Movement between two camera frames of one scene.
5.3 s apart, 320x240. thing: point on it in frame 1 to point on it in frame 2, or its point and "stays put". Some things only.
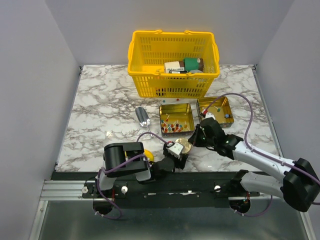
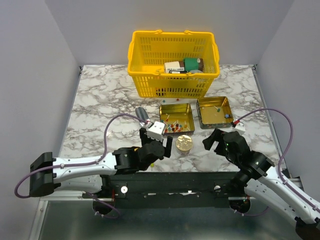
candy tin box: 177,120 stays put
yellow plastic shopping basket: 148,51 stays put
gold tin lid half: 219,106 stays put
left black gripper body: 176,161 to 144,168
